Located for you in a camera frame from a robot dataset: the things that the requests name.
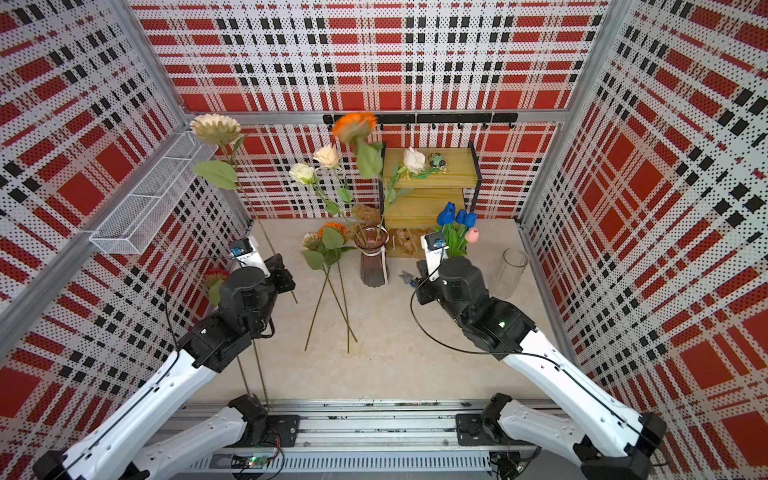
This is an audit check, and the dark pink ribbed vase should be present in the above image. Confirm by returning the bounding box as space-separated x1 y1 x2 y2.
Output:
445 237 468 258

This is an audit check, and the pink tulip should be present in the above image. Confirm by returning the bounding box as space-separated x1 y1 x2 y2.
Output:
465 228 480 244

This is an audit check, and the pink glass vase with ribbon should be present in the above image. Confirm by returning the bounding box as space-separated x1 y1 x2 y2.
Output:
354 225 389 288

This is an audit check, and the pale green rose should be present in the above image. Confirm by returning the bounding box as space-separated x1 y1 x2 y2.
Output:
289 163 362 239

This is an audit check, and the white rose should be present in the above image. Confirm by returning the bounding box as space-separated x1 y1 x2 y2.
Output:
384 148 426 207

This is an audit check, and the cream rose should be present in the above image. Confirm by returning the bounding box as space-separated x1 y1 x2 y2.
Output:
313 144 358 221

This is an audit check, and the beige daisy flower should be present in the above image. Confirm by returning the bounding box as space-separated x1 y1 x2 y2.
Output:
302 233 329 351
189 113 299 305

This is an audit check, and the orange daisy flower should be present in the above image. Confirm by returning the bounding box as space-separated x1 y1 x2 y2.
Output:
332 112 384 180
319 222 358 352

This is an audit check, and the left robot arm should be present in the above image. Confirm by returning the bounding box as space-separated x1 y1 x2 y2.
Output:
33 254 295 479

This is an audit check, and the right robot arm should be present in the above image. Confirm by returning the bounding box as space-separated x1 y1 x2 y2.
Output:
414 257 667 479

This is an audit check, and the small grey toy figure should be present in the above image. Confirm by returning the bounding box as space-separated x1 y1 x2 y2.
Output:
399 271 419 288

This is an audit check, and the brown teddy bear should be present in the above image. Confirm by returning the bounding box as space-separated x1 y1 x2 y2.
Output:
351 203 428 259

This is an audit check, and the red daisy flower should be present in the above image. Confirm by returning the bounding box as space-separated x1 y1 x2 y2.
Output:
204 269 229 307

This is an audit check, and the clear glass vase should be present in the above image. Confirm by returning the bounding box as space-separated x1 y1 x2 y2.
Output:
489 248 529 299

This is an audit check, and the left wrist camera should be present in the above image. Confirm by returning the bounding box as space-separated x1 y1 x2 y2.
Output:
229 235 270 277

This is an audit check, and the wooden shelf black frame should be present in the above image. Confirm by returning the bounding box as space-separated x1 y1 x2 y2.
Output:
379 142 482 233

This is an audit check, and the green toy with lanyard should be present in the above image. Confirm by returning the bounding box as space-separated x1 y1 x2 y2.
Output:
418 153 447 179

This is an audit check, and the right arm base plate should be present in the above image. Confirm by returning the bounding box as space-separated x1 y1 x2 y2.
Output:
455 414 533 447

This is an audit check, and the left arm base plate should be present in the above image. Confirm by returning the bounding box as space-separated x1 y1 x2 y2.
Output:
235 415 301 448

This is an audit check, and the white wire wall basket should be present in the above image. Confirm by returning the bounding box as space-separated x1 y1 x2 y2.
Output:
90 131 215 255

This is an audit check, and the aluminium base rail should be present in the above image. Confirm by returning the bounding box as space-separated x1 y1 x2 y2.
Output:
137 398 625 480

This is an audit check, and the black hook rail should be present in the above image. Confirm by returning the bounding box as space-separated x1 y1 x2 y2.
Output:
322 112 520 131

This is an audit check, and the circuit board on rail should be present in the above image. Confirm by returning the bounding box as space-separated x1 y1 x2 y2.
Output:
231 455 272 470

